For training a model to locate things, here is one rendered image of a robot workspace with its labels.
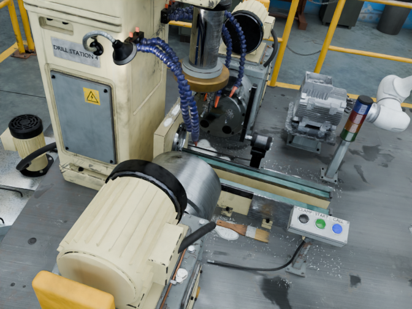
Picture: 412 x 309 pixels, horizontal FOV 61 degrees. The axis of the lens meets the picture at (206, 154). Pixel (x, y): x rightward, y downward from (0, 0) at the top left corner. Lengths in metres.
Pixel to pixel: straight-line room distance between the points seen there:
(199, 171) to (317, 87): 0.81
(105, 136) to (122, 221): 0.61
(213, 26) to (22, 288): 0.97
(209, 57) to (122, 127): 0.35
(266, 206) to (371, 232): 0.46
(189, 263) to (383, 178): 1.23
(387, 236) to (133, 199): 1.15
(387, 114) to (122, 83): 1.19
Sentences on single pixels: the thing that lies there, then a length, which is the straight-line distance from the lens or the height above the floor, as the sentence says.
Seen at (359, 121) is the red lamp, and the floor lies 1.13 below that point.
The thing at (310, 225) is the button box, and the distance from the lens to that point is 1.12.
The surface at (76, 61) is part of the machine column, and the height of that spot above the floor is 1.36.
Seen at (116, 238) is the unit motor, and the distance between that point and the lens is 0.63.
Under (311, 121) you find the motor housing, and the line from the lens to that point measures 1.71.
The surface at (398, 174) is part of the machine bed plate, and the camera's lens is 1.92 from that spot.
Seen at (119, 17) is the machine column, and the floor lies 1.52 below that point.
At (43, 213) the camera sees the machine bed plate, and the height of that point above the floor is 0.80.
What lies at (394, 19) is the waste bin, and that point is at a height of 0.24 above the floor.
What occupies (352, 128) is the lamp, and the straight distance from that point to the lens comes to 1.52.
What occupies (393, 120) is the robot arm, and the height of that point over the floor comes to 1.05.
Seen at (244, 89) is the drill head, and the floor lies 1.14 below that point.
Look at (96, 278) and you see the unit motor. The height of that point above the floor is 1.29.
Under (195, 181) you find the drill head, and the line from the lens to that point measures 1.01.
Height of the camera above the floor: 1.87
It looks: 41 degrees down
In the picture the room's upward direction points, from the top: 9 degrees clockwise
